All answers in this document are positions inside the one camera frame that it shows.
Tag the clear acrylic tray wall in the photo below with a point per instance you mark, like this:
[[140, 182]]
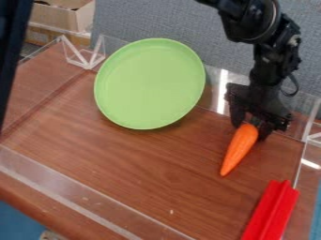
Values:
[[100, 182]]

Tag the cardboard box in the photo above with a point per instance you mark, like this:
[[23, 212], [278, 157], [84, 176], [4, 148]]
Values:
[[64, 14]]

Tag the green plastic plate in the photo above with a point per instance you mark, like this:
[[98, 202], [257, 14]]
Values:
[[150, 83]]

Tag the red plastic bracket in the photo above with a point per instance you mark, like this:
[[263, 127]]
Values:
[[273, 212]]

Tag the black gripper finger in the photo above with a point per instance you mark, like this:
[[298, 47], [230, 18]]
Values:
[[265, 130], [238, 110]]

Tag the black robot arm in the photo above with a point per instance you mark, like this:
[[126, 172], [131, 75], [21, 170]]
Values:
[[257, 22]]

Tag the orange toy carrot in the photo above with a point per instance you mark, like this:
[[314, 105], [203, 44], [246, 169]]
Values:
[[241, 143]]

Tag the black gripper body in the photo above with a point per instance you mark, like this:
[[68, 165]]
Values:
[[261, 94]]

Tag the wooden shelf unit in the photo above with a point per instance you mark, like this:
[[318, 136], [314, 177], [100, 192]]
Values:
[[41, 34]]

